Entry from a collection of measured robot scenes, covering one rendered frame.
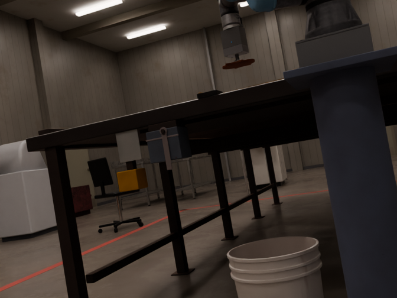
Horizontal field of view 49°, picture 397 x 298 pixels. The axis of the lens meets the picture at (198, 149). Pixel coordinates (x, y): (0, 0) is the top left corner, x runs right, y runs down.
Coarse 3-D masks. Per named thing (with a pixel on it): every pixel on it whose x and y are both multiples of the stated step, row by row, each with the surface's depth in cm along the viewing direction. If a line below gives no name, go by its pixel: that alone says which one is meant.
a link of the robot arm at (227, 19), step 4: (224, 16) 176; (228, 16) 176; (232, 16) 175; (236, 16) 176; (224, 20) 176; (228, 20) 176; (232, 20) 175; (236, 20) 176; (224, 24) 177; (228, 24) 176
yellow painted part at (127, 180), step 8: (128, 168) 176; (136, 168) 178; (144, 168) 178; (120, 176) 173; (128, 176) 172; (136, 176) 171; (144, 176) 176; (120, 184) 173; (128, 184) 172; (136, 184) 171; (144, 184) 175
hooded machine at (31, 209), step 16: (16, 144) 684; (0, 160) 681; (16, 160) 672; (32, 160) 696; (0, 176) 672; (16, 176) 663; (32, 176) 682; (48, 176) 721; (0, 192) 672; (16, 192) 664; (32, 192) 676; (48, 192) 713; (0, 208) 672; (16, 208) 664; (32, 208) 669; (48, 208) 706; (0, 224) 673; (16, 224) 665; (32, 224) 663; (48, 224) 699
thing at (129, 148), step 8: (120, 136) 176; (128, 136) 174; (136, 136) 173; (120, 144) 176; (128, 144) 174; (136, 144) 173; (120, 152) 176; (128, 152) 175; (136, 152) 173; (120, 160) 176; (128, 160) 175
